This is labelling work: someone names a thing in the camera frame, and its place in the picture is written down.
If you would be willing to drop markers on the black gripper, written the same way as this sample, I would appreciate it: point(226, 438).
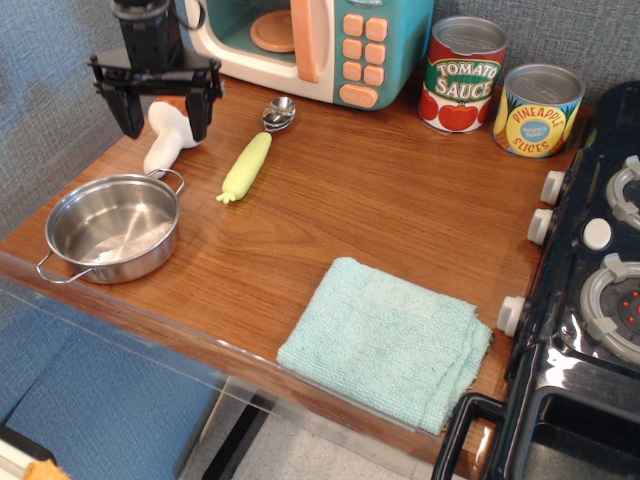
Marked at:
point(154, 61)

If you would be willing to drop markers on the plush white brown mushroom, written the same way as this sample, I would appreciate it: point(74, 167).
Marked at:
point(168, 119)

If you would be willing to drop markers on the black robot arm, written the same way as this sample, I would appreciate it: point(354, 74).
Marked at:
point(159, 10)

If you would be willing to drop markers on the stainless steel pot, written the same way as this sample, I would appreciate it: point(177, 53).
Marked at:
point(113, 230)

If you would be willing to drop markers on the light green folded cloth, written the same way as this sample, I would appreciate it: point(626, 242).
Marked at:
point(399, 349)

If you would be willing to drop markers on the teal toy microwave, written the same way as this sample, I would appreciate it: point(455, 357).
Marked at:
point(358, 54)

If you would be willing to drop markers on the tomato sauce can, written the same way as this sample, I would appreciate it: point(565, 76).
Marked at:
point(464, 61)

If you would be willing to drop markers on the pineapple slices can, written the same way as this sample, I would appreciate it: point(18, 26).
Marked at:
point(538, 107)

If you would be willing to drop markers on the orange plush object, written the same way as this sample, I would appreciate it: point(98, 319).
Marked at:
point(44, 470)

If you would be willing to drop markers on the white stove knob middle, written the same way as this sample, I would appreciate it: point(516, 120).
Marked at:
point(539, 226)

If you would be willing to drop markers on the white stove knob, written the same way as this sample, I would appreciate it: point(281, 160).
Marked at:
point(539, 226)
point(509, 314)
point(552, 187)

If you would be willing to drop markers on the white stove knob top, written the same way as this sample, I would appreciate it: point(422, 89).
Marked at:
point(552, 187)

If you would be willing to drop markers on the white stove knob bottom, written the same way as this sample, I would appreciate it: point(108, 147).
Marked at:
point(509, 314)

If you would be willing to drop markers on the black toy stove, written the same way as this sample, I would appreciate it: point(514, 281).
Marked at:
point(571, 409)

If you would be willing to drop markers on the green handled metal spoon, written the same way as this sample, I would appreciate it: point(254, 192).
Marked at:
point(277, 116)

